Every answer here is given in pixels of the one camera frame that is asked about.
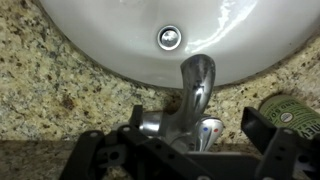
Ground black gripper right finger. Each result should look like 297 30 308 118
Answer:
240 106 320 180

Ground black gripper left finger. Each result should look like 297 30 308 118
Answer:
59 104 218 180

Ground green hand soap bottle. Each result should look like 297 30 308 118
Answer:
258 94 320 142

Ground chrome faucet spout body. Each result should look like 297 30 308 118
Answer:
138 53 217 153

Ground white oval sink basin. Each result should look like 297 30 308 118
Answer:
38 0 320 90

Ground chrome sink drain stopper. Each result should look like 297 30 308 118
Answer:
156 24 183 52

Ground chrome faucet lever handle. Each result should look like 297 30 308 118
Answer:
193 116 225 153

